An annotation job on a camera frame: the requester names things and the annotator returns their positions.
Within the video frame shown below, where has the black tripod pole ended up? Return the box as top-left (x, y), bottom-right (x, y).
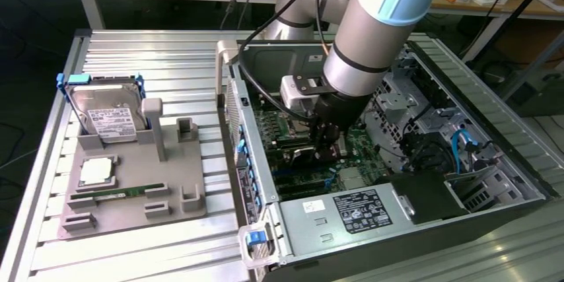
top-left (462, 0), bottom-right (551, 62)

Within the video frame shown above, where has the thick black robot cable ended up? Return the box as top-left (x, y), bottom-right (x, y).
top-left (238, 0), bottom-right (330, 123)

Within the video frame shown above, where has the green RAM stick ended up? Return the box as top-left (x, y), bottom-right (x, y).
top-left (70, 185), bottom-right (150, 202)

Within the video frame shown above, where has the black wire bundle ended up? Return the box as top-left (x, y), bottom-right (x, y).
top-left (396, 132), bottom-right (455, 174)

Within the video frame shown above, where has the silver disk bay cage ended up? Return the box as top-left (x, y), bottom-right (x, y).
top-left (366, 47), bottom-right (447, 138)

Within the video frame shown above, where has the blue case latch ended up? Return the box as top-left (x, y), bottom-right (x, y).
top-left (246, 230), bottom-right (268, 247)

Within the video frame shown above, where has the silver power supply unit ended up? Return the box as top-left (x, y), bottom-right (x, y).
top-left (278, 186), bottom-right (419, 257)

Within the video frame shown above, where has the black expansion slot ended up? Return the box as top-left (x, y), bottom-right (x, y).
top-left (278, 178), bottom-right (331, 197)

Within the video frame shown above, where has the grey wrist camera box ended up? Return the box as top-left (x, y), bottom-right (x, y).
top-left (280, 75), bottom-right (330, 116)

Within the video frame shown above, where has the silver CPU chip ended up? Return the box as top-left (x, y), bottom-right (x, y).
top-left (78, 158), bottom-right (115, 187)

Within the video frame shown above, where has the grey parts rack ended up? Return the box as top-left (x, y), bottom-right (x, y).
top-left (60, 98), bottom-right (208, 240)

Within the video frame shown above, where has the blue disk caddy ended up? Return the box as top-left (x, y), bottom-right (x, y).
top-left (55, 73), bottom-right (147, 131)

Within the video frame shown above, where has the blue disk wire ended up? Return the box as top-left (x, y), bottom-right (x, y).
top-left (451, 127), bottom-right (474, 176)

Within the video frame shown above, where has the black installed RAM stick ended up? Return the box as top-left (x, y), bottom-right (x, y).
top-left (272, 137), bottom-right (312, 151)

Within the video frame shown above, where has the hanging black cable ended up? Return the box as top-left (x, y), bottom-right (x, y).
top-left (219, 0), bottom-right (258, 29)

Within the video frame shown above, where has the CPU socket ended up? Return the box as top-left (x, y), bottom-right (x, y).
top-left (284, 117), bottom-right (315, 138)

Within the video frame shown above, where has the black plastic shroud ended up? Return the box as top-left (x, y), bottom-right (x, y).
top-left (374, 171), bottom-right (472, 227)

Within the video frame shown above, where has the silver hard disk drive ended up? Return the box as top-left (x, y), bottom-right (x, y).
top-left (70, 83), bottom-right (147, 145)

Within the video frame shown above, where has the silver chipset heatsink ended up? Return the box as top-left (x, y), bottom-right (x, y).
top-left (338, 167), bottom-right (368, 191)

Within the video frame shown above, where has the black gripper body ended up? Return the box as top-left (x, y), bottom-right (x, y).
top-left (312, 91), bottom-right (370, 129)

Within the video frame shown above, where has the cluttered wooden desk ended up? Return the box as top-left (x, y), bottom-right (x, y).
top-left (430, 0), bottom-right (564, 61)

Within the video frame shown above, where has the black open PC case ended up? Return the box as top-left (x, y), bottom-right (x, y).
top-left (215, 39), bottom-right (559, 282)

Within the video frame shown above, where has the black graphics card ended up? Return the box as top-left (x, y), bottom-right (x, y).
top-left (282, 143), bottom-right (352, 168)

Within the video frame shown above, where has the green motherboard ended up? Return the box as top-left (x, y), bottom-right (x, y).
top-left (254, 96), bottom-right (391, 202)

